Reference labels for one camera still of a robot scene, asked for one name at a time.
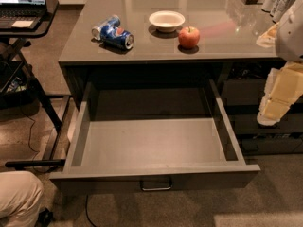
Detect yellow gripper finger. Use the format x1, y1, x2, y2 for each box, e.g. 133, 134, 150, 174
257, 61, 303, 126
256, 24, 278, 48

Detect red apple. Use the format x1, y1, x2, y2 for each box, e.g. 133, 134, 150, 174
178, 26, 200, 49

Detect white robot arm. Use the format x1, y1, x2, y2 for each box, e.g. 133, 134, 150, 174
256, 0, 303, 126

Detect grey drawer cabinet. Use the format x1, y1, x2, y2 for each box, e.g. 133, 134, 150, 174
218, 61, 303, 155

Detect open grey top drawer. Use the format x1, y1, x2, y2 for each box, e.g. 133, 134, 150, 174
50, 81, 260, 195

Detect white bowl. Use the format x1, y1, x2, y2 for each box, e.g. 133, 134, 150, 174
149, 10, 185, 33

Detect blue pepsi can front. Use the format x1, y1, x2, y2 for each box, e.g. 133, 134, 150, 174
100, 26, 134, 50

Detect blue pepsi can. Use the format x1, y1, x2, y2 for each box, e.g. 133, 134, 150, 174
92, 14, 120, 41
100, 26, 134, 50

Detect blue pepsi can rear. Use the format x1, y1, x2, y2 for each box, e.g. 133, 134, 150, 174
92, 14, 120, 41

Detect open laptop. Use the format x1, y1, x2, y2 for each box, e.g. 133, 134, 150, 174
0, 0, 47, 31

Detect black laptop stand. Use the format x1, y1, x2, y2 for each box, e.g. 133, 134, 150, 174
1, 0, 70, 170

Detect black shoe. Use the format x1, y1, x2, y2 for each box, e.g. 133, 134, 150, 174
38, 208, 53, 227

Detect person knee beige trousers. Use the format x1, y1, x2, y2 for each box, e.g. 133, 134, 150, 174
0, 171, 44, 227

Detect metal drawer handle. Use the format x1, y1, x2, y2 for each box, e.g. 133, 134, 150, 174
139, 180, 172, 192

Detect black floor cable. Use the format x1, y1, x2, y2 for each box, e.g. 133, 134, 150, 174
84, 194, 98, 227

